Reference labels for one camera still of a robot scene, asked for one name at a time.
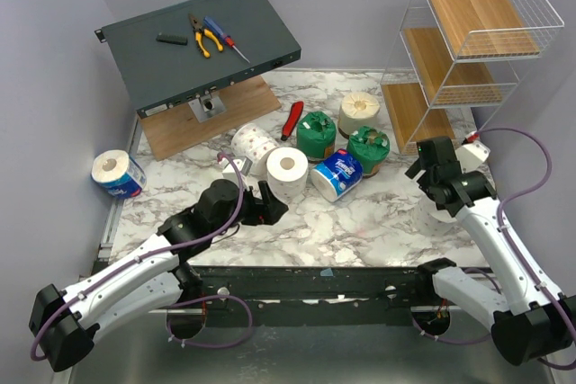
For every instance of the green wrapped roll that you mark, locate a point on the green wrapped roll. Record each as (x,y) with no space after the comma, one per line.
(370,147)
(316,136)

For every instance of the yellow handled pliers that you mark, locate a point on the yellow handled pliers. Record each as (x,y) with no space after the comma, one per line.
(201,32)

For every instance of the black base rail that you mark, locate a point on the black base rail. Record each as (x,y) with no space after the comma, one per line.
(234,296)

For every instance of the wooden board under chassis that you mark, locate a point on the wooden board under chassis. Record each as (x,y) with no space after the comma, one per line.
(186,125)

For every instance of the green wrapped roll right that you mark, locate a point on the green wrapped roll right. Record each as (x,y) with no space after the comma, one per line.
(370,147)

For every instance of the wooden shelf board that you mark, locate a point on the wooden shelf board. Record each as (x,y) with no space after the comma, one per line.
(484,28)
(444,81)
(411,118)

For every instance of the top wooden shelf board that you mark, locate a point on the top wooden shelf board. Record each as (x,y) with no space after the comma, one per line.
(484,28)

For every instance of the cream wrapped roll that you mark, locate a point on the cream wrapped roll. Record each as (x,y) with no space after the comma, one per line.
(356,110)

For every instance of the white wire shelf rack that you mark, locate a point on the white wire shelf rack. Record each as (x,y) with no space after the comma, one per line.
(451,56)

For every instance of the floral roll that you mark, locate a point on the floral roll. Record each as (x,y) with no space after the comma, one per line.
(429,221)
(256,144)
(287,171)

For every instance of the dark grey rack chassis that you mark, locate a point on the dark grey rack chassis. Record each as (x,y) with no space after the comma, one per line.
(190,50)

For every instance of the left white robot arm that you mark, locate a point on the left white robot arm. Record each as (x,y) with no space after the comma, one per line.
(67,324)

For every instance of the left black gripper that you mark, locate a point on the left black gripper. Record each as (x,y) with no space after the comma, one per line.
(268,211)

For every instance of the bottom wooden shelf board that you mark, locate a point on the bottom wooden shelf board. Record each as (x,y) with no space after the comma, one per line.
(411,118)

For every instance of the green wrapped roll left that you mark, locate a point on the green wrapped roll left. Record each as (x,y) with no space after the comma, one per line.
(316,136)

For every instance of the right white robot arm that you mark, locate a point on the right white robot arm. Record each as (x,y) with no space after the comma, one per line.
(532,317)

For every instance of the black bit holder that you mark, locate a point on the black bit holder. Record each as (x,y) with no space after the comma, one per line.
(172,39)

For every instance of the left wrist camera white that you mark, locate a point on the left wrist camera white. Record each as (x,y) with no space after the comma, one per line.
(240,164)

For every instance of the floral roll front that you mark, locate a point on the floral roll front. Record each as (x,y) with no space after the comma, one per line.
(429,221)

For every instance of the blue wrapped roll far left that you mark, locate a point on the blue wrapped roll far left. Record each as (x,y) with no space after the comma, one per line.
(119,174)

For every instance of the blue red screwdriver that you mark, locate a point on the blue red screwdriver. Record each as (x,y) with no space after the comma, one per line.
(211,25)

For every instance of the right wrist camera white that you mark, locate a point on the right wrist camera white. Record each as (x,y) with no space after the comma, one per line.
(472,153)

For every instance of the floral roll back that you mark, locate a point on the floral roll back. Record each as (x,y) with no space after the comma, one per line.
(256,144)

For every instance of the blue Tempo tissue roll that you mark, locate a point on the blue Tempo tissue roll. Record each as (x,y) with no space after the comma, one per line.
(337,175)

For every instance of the red utility knife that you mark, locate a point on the red utility knife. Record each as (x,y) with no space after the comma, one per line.
(294,116)

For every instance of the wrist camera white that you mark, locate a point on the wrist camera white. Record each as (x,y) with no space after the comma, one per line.
(240,164)
(472,153)

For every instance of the middle wooden shelf board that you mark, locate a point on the middle wooden shelf board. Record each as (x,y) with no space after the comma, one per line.
(444,81)

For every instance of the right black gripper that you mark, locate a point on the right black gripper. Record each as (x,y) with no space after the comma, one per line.
(423,170)

